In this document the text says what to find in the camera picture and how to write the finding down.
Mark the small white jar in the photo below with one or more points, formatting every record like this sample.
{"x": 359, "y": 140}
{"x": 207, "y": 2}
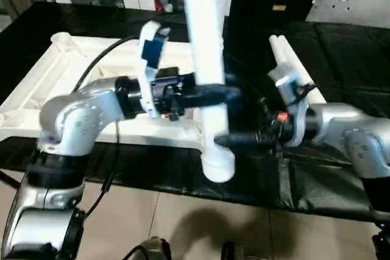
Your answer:
{"x": 169, "y": 7}

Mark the black work mat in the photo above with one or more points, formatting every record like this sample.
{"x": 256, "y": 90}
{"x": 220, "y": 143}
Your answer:
{"x": 350, "y": 59}

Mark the black table frame leg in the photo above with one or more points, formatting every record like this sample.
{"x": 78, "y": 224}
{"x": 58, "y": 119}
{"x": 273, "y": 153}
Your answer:
{"x": 9, "y": 181}

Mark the white plastic table top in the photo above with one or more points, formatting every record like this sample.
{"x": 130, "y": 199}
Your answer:
{"x": 61, "y": 104}

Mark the robot leg dark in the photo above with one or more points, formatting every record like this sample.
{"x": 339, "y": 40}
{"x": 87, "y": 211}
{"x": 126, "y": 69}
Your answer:
{"x": 149, "y": 249}
{"x": 236, "y": 252}

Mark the right robot leg dark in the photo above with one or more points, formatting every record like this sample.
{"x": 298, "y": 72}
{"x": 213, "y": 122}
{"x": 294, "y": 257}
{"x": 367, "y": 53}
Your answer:
{"x": 236, "y": 252}

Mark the small tan label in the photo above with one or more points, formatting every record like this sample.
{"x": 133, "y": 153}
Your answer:
{"x": 279, "y": 7}

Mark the left robot leg dark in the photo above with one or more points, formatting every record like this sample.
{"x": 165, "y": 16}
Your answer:
{"x": 149, "y": 249}

